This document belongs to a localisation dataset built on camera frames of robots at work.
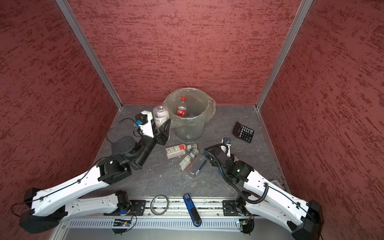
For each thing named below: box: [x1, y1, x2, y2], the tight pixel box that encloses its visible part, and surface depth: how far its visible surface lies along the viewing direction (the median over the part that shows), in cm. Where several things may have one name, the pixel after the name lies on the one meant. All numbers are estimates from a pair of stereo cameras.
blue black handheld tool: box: [182, 193, 202, 228], surface depth 72 cm
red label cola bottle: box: [176, 96, 187, 117], surface depth 99 cm
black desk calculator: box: [232, 121, 255, 144], surface depth 105 cm
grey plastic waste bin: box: [163, 88, 216, 142], surface depth 93 cm
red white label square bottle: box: [165, 143, 186, 159], surface depth 91 cm
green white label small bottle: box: [179, 148, 200, 171], surface depth 88 cm
